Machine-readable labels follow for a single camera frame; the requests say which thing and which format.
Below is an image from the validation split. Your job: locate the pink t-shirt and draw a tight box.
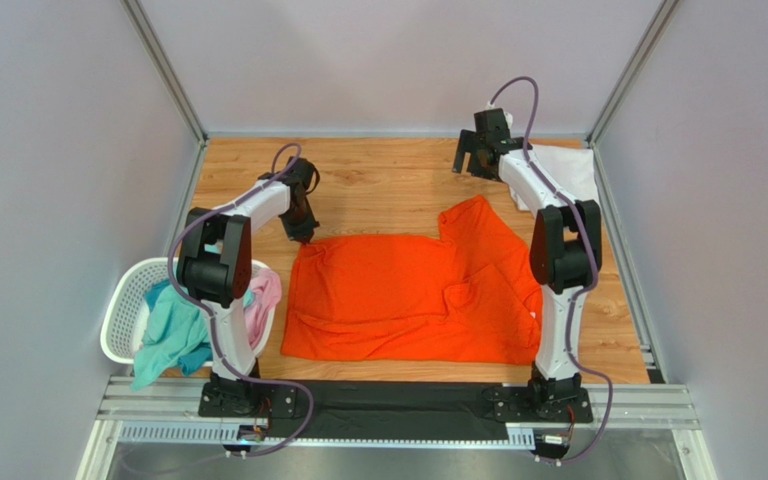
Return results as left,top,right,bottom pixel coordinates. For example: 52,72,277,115
243,268,283,350

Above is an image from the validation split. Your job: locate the folded white t-shirt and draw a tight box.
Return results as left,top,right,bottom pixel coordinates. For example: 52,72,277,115
530,144,600,203

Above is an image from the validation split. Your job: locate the white laundry basket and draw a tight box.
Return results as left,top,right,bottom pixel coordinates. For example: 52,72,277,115
100,257,276,365

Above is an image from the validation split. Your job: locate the aluminium rail frame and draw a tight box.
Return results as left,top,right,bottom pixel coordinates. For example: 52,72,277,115
78,377,715,479

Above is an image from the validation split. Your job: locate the teal t-shirt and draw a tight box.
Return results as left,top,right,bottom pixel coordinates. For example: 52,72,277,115
129,279,255,392

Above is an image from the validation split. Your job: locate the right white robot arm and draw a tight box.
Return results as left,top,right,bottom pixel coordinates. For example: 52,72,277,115
452,106,602,422

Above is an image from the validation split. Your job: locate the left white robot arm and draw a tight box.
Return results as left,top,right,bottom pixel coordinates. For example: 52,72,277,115
168,156,319,418

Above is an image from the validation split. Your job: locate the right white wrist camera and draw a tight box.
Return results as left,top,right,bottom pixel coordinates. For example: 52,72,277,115
485,101,513,129

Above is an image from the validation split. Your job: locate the orange t-shirt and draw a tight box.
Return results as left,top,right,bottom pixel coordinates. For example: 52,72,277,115
281,195,542,365

